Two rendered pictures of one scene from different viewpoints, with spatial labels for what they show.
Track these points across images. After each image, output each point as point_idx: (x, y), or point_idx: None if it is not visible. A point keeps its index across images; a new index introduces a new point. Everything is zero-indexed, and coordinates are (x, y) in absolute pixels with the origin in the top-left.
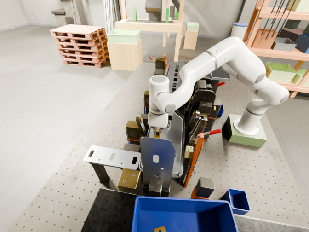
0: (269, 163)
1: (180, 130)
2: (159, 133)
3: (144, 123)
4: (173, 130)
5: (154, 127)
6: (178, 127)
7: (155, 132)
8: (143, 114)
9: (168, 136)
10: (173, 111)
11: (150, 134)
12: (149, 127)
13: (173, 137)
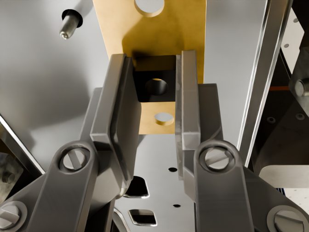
0: None
1: (16, 127)
2: (111, 92)
3: (288, 130)
4: (67, 125)
5: (209, 204)
6: (48, 143)
7: (176, 97)
8: (306, 183)
9: (71, 71)
10: (124, 212)
11: (244, 56)
12: (257, 115)
13: (31, 65)
